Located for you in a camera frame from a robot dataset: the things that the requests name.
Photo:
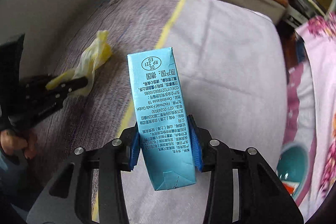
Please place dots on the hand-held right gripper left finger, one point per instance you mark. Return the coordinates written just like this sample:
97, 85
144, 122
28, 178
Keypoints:
134, 153

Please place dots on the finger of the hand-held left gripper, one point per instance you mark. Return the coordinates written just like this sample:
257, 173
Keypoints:
77, 83

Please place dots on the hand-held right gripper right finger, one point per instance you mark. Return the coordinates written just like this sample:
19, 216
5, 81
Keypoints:
197, 153

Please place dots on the yellow plastic bag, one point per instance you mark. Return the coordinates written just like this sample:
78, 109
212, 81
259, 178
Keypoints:
92, 58

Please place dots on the light blue milk carton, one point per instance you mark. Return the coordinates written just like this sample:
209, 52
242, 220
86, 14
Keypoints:
157, 108

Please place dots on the teal waste bin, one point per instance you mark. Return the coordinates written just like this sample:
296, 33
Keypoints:
294, 163

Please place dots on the person's left hand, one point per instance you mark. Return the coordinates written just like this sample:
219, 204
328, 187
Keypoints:
13, 141

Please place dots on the purple tablecloth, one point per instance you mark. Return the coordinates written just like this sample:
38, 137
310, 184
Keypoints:
223, 56

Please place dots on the pink white quilt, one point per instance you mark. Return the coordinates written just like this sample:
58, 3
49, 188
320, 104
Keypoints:
299, 98

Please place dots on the pink floral bedsheet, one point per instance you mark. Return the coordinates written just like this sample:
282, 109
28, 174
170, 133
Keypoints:
323, 69

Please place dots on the black stereo device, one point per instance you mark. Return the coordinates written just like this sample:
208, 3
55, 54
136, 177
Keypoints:
307, 1

